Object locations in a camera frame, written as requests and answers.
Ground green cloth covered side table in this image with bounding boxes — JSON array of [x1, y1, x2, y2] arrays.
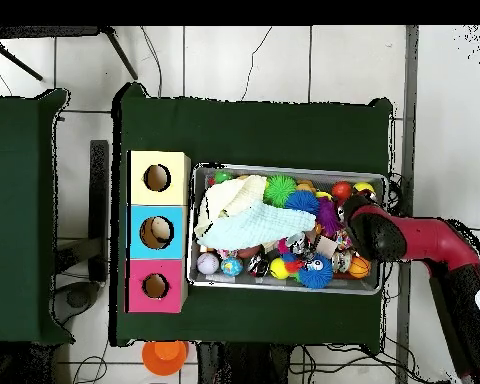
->
[[0, 88, 75, 346]]

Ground silver mesh bin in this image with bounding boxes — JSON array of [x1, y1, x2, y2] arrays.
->
[[186, 162, 389, 296]]

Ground blue spiky ball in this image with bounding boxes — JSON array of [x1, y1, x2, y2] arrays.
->
[[283, 189, 321, 217]]

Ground red orange ball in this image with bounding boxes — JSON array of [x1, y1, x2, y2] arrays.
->
[[330, 180, 353, 201]]

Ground black tripod legs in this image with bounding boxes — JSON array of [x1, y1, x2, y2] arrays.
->
[[0, 25, 139, 81]]

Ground orange cone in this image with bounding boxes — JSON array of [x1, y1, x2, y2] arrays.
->
[[141, 340, 190, 377]]

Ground purple spiky ball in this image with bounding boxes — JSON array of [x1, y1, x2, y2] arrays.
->
[[315, 197, 345, 237]]

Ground mint green cloth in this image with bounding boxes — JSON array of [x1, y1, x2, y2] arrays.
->
[[197, 199, 317, 251]]

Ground grey round stand base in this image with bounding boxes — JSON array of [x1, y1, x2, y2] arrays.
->
[[51, 281, 101, 325]]

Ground white baseball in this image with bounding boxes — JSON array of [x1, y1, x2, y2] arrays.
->
[[196, 251, 221, 276]]

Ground cream cloth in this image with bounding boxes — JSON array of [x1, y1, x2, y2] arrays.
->
[[194, 174, 269, 237]]

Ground orange basketball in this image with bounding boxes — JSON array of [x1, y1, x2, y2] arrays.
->
[[347, 255, 372, 280]]

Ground black upright stand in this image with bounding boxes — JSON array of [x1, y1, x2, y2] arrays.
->
[[88, 139, 110, 283]]

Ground dark green table cloth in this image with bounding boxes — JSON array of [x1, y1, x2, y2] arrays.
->
[[110, 82, 394, 348]]

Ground wooden box with three holes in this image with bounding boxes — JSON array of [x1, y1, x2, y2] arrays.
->
[[124, 150, 192, 314]]

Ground blue fuzzy ball with eyes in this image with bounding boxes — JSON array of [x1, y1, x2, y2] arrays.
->
[[297, 253, 334, 290]]

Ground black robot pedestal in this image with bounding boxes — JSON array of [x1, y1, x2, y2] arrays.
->
[[195, 341, 293, 384]]

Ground green spiky ball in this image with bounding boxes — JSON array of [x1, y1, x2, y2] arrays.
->
[[262, 174, 298, 208]]

